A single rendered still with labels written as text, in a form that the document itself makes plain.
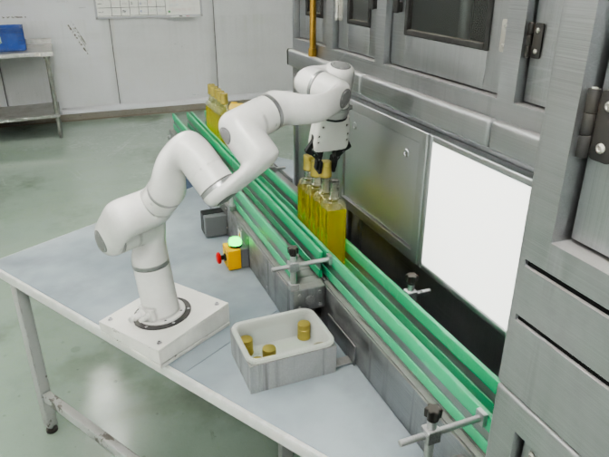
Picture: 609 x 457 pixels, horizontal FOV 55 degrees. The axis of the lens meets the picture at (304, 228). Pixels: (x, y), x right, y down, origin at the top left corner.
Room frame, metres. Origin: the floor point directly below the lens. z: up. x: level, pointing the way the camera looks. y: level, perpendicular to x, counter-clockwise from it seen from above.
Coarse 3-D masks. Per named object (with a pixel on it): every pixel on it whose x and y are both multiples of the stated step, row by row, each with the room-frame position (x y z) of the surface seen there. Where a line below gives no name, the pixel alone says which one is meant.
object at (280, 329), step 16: (256, 320) 1.26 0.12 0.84; (272, 320) 1.27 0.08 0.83; (288, 320) 1.29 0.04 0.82; (320, 320) 1.25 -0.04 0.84; (240, 336) 1.23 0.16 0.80; (256, 336) 1.25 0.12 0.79; (272, 336) 1.27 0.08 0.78; (288, 336) 1.28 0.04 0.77; (320, 336) 1.22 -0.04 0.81; (256, 352) 1.22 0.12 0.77; (288, 352) 1.12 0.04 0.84; (304, 352) 1.13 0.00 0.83
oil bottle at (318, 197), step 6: (318, 192) 1.52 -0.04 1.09; (324, 192) 1.51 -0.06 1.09; (318, 198) 1.50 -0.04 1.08; (324, 198) 1.50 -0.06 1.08; (318, 204) 1.50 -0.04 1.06; (318, 210) 1.50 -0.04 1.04; (318, 216) 1.50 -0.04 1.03; (318, 222) 1.50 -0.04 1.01; (318, 228) 1.50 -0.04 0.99; (318, 234) 1.50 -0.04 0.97
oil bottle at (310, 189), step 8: (312, 184) 1.57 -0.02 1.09; (304, 192) 1.59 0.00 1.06; (312, 192) 1.55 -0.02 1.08; (304, 200) 1.59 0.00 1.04; (312, 200) 1.54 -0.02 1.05; (304, 208) 1.59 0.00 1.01; (312, 208) 1.54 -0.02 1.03; (304, 216) 1.59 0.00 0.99; (312, 216) 1.54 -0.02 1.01; (304, 224) 1.59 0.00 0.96; (312, 224) 1.54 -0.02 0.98; (312, 232) 1.54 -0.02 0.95
